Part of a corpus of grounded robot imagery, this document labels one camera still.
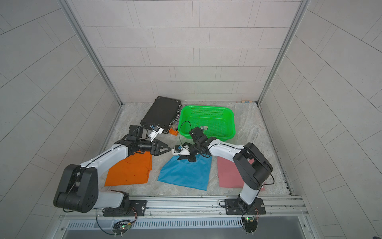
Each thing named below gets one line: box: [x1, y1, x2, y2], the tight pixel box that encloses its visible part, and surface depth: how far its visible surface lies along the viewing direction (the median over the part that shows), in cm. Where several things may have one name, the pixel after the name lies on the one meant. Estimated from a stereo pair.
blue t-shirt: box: [157, 153, 212, 191], surface depth 82 cm
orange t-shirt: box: [104, 150, 153, 187], surface depth 82 cm
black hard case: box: [140, 96, 182, 134], surface depth 108 cm
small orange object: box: [168, 127, 179, 137], surface depth 100 cm
